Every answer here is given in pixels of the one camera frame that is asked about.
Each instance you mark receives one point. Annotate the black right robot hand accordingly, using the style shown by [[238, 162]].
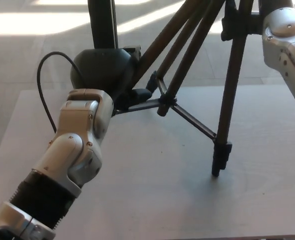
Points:
[[228, 22]]

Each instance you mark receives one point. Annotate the bronze tripod with black feet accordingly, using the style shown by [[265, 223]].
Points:
[[227, 100]]

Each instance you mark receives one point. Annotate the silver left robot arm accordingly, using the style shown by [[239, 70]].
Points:
[[77, 150]]

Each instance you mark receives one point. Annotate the black vertical pillar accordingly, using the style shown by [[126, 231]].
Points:
[[103, 22]]

